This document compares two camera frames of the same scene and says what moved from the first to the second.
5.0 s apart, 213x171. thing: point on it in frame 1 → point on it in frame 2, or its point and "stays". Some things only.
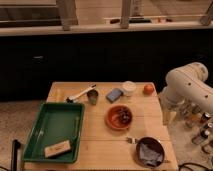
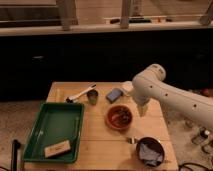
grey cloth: [149, 156] stays
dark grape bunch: [125, 115] stays
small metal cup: [92, 95] stays
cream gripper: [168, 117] → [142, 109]
